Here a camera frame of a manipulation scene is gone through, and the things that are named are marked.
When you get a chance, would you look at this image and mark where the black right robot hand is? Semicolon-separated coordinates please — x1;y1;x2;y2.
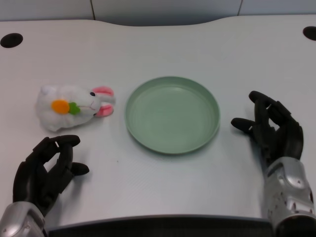
230;90;304;166

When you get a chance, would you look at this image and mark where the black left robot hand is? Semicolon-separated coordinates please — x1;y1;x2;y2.
12;134;90;218

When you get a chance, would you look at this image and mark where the white rabbit plush doll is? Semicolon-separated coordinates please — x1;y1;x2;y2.
36;84;116;132

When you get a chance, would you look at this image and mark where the green round plate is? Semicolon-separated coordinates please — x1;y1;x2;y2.
124;76;221;156

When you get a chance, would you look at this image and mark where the black table cable grommet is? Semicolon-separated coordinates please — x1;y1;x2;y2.
302;26;316;40
0;33;24;49

